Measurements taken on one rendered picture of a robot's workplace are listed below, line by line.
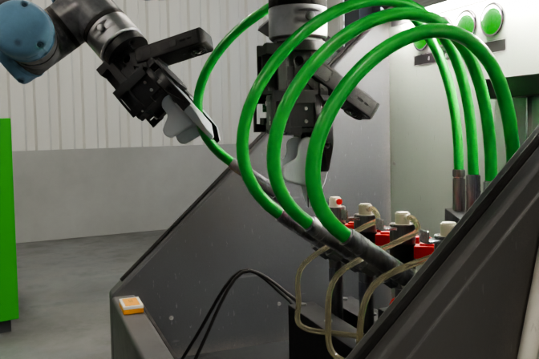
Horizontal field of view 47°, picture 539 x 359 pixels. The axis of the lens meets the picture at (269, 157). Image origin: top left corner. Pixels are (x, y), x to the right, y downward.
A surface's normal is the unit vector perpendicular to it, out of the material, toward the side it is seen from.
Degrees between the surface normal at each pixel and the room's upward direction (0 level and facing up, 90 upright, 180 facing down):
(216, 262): 90
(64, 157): 90
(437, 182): 90
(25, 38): 89
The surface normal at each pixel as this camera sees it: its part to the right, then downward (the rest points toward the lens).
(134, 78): -0.25, -0.17
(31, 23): 0.25, 0.05
